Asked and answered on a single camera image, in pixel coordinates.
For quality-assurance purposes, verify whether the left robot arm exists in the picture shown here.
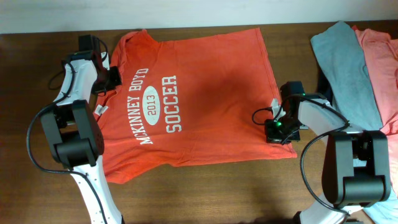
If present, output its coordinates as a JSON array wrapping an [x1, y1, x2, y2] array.
[[39, 50, 124, 223]]

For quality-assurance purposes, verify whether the black cable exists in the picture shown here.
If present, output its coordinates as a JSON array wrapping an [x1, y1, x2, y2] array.
[[251, 93, 351, 224], [25, 36, 109, 224]]

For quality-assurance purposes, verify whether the left black cable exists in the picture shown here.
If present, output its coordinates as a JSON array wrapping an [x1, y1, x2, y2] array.
[[25, 36, 109, 224]]

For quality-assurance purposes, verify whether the pink coral t-shirt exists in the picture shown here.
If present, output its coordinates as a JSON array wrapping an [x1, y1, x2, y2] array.
[[354, 29, 397, 192]]

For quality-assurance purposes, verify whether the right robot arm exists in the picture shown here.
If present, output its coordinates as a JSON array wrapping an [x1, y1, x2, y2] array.
[[264, 82, 391, 223]]

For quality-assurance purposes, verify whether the right black cable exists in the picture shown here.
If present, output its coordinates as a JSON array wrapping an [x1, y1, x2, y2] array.
[[251, 93, 351, 224]]

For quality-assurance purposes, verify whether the grey t-shirt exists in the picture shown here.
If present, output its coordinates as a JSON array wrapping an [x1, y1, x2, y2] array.
[[311, 21, 397, 223]]

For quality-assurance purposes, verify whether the orange soccer t-shirt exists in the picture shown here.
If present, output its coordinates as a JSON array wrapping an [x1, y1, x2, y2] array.
[[95, 28, 296, 184]]

